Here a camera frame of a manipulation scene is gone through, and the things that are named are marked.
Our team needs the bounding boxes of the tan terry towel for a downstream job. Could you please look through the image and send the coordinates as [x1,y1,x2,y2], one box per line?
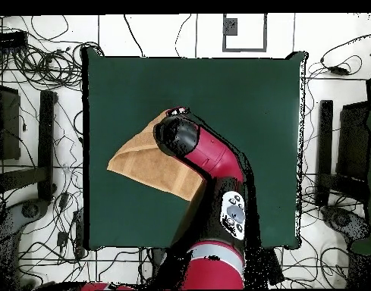
[106,108,207,202]

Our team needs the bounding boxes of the black flat panel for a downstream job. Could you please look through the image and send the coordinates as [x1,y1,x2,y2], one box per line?
[0,83,21,161]
[335,101,371,183]

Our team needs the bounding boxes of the dark green table cloth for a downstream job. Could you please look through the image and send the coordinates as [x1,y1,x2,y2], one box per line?
[81,46,309,251]

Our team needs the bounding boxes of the black metal stand base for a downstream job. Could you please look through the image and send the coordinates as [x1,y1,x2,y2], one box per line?
[314,99,371,208]
[0,89,58,202]

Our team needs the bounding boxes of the small black power adapter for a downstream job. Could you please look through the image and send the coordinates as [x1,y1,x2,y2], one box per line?
[58,192,71,211]
[56,231,70,248]

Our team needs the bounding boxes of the long black power strip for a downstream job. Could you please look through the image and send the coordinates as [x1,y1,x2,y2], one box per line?
[73,209,86,259]

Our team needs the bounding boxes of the dark wheeled stand foot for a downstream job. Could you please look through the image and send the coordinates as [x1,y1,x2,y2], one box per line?
[0,198,51,290]
[320,205,371,246]

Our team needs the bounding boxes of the grey square floor frame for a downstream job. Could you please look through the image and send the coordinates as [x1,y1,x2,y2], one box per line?
[222,13,269,53]

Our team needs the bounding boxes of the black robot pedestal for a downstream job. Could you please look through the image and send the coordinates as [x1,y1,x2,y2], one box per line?
[148,246,285,287]

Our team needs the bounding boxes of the tangled black cables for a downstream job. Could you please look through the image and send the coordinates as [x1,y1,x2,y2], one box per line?
[0,14,105,92]

